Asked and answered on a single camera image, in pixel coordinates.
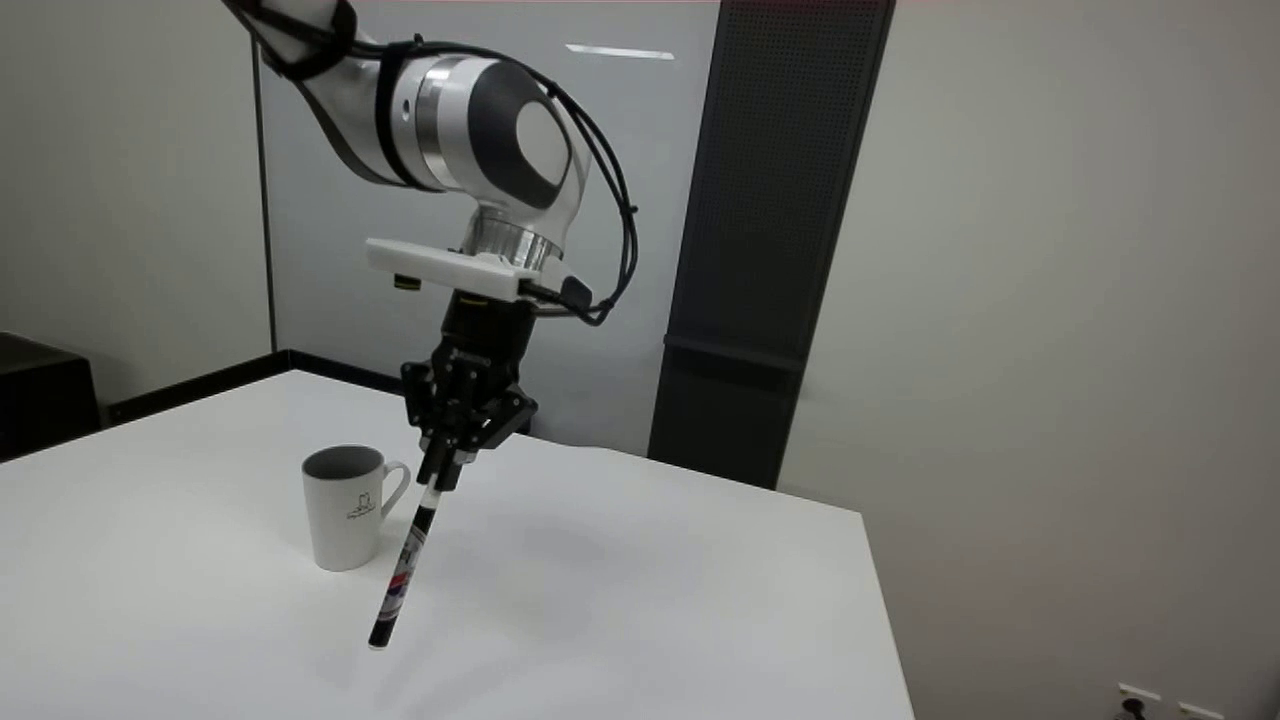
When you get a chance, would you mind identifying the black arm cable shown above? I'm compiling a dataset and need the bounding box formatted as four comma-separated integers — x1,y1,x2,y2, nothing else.
223,0,645,327

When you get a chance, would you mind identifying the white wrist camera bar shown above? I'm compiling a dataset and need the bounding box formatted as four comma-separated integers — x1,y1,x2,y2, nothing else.
365,236,593,311

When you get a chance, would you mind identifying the black and white marker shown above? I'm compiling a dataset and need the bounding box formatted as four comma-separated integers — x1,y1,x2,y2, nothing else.
367,476,442,647

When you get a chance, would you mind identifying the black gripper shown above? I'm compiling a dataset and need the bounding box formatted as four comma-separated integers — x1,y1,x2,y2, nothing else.
402,290,537,490

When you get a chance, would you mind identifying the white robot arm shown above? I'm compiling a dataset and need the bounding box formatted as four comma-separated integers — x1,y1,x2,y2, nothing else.
223,0,593,486

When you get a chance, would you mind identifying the white ceramic mug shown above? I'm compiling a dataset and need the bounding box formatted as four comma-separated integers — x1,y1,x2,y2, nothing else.
301,445,413,570

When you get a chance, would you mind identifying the dark cabinet at left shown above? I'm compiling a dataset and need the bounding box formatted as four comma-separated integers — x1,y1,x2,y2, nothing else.
0,336,101,459

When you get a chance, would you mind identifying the dark vertical pillar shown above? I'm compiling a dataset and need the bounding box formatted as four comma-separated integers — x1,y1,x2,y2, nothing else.
647,0,895,486

